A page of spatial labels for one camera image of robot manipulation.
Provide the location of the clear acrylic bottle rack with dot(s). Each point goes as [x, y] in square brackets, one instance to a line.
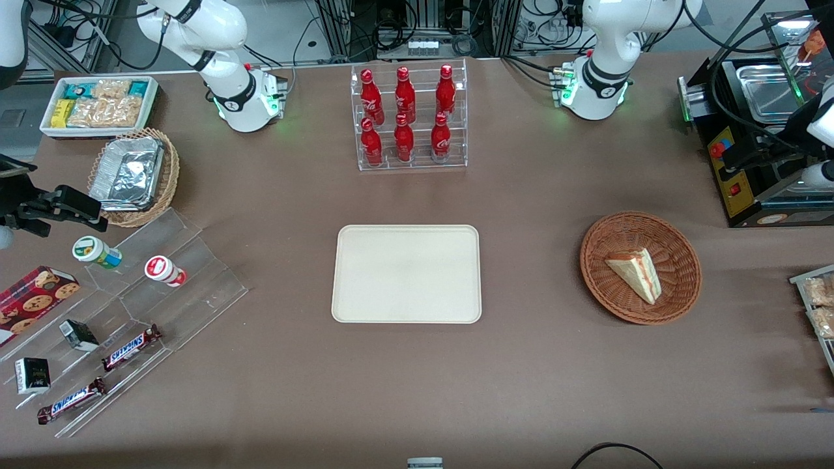
[420, 159]

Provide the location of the black appliance with yellow panel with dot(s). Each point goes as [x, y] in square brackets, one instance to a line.
[736, 189]

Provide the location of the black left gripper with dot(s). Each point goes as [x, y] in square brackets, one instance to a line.
[778, 144]

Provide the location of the clear acrylic stepped stand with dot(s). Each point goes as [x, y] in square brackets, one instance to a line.
[195, 286]

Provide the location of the white rectangular snack bin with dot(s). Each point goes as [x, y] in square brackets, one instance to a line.
[151, 104]

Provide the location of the red plaid cookie box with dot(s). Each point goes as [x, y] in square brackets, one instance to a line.
[32, 301]

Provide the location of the red lid yogurt cup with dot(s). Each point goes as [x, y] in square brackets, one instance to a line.
[164, 270]

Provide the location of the Snickers chocolate bar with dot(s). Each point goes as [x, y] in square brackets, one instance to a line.
[71, 400]
[130, 348]

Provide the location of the red cola bottle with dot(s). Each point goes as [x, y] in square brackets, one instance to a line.
[441, 139]
[371, 144]
[371, 98]
[405, 96]
[404, 142]
[445, 93]

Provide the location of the teal snack packet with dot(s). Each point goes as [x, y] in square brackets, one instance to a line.
[78, 90]
[139, 88]

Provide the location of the triangular sandwich wedge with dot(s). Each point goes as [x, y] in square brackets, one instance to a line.
[636, 273]

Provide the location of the yellow snack packet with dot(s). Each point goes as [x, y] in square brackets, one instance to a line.
[62, 113]

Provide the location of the oval light wicker basket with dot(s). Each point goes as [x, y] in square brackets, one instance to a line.
[169, 176]

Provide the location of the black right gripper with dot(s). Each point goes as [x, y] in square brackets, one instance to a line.
[19, 202]

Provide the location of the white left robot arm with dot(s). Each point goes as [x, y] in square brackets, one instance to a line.
[609, 39]

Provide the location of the tray of wrapped snacks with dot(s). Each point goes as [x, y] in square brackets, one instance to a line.
[798, 281]

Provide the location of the small grey device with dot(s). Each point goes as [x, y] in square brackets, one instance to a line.
[425, 463]

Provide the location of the white power strip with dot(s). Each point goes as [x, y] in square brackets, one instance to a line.
[423, 46]

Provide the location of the round brown wicker basket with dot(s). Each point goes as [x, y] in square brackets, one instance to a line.
[677, 280]

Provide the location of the clear bag of pastry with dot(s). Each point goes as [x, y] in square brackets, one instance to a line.
[823, 322]
[819, 290]

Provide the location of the cream rectangular plastic tray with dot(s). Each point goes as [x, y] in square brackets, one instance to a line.
[407, 273]

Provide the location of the stainless steel tray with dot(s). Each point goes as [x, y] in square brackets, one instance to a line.
[772, 91]

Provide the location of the clear bag of crackers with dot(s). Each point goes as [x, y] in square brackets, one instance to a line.
[112, 88]
[125, 112]
[88, 113]

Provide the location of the aluminium foil container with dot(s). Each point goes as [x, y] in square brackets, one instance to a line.
[127, 174]

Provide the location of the green lid yogurt cup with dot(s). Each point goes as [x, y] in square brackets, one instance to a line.
[94, 251]

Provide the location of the small black carton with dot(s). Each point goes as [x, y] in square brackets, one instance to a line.
[79, 335]
[32, 376]

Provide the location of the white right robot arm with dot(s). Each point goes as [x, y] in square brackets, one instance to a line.
[228, 39]

